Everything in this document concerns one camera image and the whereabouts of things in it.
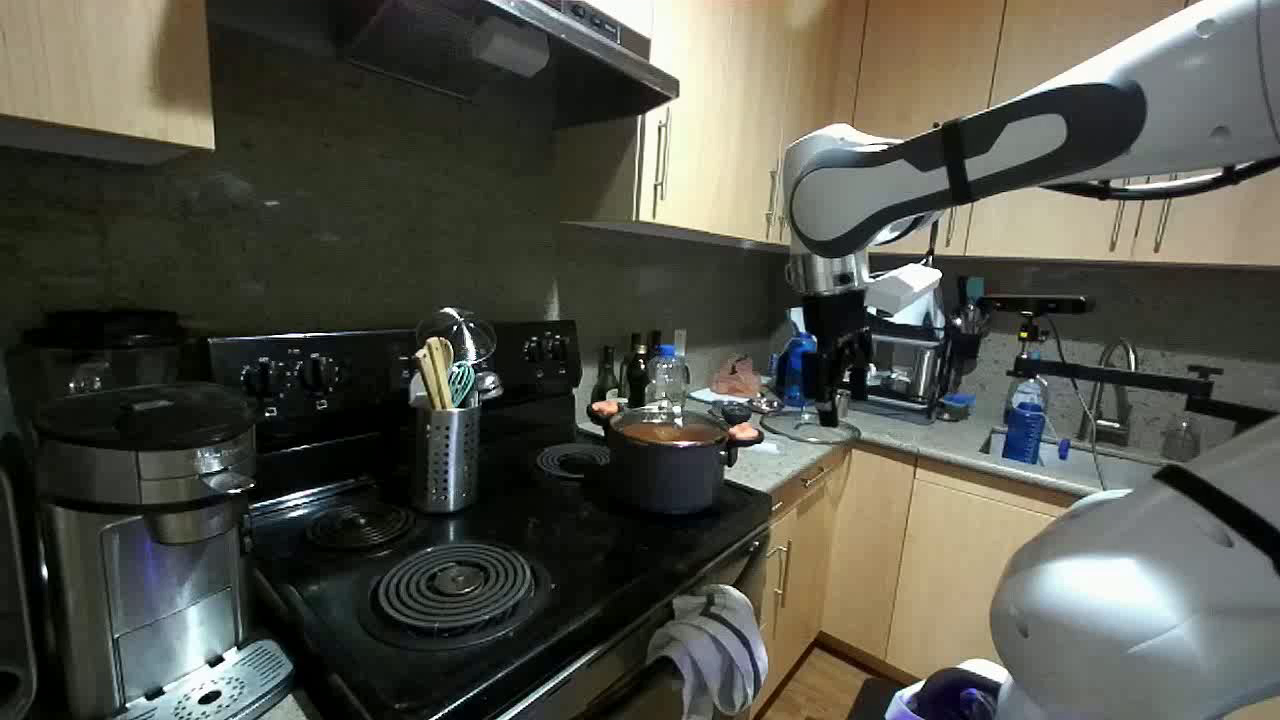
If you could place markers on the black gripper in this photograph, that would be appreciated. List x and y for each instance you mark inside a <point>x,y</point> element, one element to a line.
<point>838,325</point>

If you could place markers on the clear glass pot lid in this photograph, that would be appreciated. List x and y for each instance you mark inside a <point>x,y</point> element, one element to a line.
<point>665,425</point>

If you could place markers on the white kitchen towel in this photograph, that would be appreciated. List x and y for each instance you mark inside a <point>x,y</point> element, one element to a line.
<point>715,645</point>

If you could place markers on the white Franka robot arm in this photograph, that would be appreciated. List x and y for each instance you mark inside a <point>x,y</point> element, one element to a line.
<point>1172,80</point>

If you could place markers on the flat glass lid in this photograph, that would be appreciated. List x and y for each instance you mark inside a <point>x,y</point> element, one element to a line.
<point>802,430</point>

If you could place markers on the black electric stove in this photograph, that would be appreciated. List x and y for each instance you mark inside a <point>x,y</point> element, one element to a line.
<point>534,584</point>

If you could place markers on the blue spray bottle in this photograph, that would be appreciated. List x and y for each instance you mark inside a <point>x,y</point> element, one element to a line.
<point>798,366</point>

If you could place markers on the metal dish rack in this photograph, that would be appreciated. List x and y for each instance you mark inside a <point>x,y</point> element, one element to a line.
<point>905,366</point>

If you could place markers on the pink plastic bag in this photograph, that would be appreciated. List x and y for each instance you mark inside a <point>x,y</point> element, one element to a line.
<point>737,382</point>

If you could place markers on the small blue sponge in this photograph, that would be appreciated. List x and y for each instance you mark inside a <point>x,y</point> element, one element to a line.
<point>958,400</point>

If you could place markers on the white bowl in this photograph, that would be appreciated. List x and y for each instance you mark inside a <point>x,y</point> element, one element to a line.
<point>905,292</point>

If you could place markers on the clear water bottle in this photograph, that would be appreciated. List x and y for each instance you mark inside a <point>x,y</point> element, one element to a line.
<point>665,382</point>

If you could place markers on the wooden lower cabinet row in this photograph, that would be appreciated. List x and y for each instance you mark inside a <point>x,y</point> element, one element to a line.
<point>905,563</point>

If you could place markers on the wooden cabinet row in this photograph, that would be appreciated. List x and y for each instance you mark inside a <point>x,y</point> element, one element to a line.
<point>905,563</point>
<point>747,120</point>

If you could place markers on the dark glass bottle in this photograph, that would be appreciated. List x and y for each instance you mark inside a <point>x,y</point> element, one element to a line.
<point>637,369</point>
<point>604,382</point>

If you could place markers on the blue soap bottle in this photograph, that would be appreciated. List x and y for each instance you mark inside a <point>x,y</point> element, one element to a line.
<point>1024,425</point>

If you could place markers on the metal sink faucet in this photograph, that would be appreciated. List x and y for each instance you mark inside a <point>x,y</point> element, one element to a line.
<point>1110,395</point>

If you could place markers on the wooden upper cabinet row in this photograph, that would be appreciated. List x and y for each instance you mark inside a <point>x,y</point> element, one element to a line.
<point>747,120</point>

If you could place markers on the small soap dispenser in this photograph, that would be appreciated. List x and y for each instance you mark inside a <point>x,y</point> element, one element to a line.
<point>1180,440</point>

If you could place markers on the green kitchen utensil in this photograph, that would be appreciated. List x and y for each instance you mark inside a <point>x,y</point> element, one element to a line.
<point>466,387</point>

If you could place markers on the metal ladle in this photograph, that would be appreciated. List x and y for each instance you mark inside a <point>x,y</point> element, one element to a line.
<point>461,325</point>

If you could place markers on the wooden spatula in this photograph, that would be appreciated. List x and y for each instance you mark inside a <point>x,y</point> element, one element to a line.
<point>425,375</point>
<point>444,366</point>

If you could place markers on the perforated metal utensil holder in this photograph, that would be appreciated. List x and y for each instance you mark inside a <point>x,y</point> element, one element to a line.
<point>444,462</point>

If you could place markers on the dark range hood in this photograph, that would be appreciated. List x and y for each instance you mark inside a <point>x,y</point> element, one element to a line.
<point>534,55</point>

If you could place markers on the silver coffee maker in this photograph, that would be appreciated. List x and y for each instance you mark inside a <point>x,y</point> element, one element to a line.
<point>143,535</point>

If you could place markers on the single wooden upper cabinet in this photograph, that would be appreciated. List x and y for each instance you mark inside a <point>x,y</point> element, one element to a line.
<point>95,67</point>

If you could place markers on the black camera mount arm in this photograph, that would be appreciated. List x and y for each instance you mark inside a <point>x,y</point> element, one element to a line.
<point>1107,377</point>

